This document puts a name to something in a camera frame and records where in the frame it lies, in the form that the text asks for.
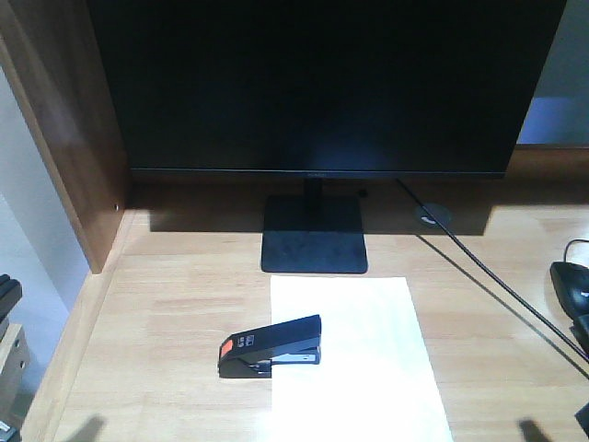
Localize black stapler orange button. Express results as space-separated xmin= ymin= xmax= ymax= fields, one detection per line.
xmin=217 ymin=314 xmax=322 ymax=378

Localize white paper sheets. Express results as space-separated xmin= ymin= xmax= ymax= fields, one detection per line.
xmin=267 ymin=276 xmax=453 ymax=441

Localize wooden computer desk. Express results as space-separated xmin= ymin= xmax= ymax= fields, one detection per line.
xmin=1 ymin=1 xmax=588 ymax=441

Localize black keyboard on desk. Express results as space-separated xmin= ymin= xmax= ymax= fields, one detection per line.
xmin=571 ymin=314 xmax=589 ymax=355

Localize black computer monitor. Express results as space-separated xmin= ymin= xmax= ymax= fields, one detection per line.
xmin=87 ymin=1 xmax=566 ymax=273

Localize black computer mouse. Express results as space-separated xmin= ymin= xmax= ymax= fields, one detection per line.
xmin=549 ymin=262 xmax=588 ymax=319

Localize grey desk cable grommet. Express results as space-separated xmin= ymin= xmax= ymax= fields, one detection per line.
xmin=415 ymin=204 xmax=452 ymax=227

